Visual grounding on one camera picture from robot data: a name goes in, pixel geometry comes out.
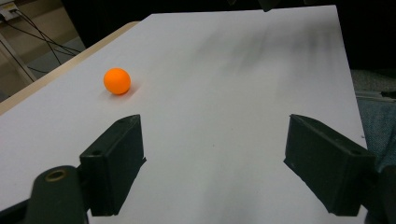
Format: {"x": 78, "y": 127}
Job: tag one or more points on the white table sheet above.
{"x": 218, "y": 77}

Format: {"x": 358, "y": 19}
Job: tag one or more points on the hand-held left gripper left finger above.
{"x": 112, "y": 165}

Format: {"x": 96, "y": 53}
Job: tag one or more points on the white box device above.
{"x": 7, "y": 11}

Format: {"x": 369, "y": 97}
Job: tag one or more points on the orange ball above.
{"x": 117, "y": 81}

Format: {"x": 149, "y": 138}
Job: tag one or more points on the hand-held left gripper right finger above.
{"x": 330, "y": 168}

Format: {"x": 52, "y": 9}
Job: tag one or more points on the blue-grey cloth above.
{"x": 381, "y": 130}

